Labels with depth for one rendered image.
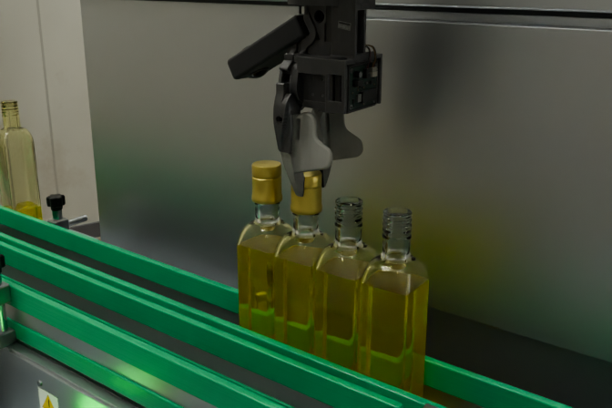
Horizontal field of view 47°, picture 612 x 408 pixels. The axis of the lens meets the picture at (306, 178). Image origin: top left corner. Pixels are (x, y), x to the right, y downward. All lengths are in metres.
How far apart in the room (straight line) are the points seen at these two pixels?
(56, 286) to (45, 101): 2.68
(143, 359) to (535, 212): 0.46
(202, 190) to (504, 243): 0.50
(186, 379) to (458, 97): 0.43
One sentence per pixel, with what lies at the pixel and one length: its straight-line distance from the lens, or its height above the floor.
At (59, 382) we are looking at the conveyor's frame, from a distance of 0.99.
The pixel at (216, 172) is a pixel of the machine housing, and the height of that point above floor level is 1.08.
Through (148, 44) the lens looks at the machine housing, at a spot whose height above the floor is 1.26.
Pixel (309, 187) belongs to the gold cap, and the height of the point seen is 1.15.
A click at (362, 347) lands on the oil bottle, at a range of 0.77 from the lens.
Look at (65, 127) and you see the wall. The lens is 3.78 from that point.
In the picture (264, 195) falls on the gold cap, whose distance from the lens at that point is 0.81.
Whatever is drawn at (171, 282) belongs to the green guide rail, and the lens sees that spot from 1.04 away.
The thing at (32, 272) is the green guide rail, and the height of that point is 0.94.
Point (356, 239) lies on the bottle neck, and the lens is 0.75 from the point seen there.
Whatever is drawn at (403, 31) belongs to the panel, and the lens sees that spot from 0.82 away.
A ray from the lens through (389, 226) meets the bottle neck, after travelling 0.71.
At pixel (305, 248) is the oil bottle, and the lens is 0.77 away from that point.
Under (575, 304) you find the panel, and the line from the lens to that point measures 0.81.
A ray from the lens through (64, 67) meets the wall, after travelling 3.73.
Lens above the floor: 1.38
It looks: 17 degrees down
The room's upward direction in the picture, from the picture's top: straight up
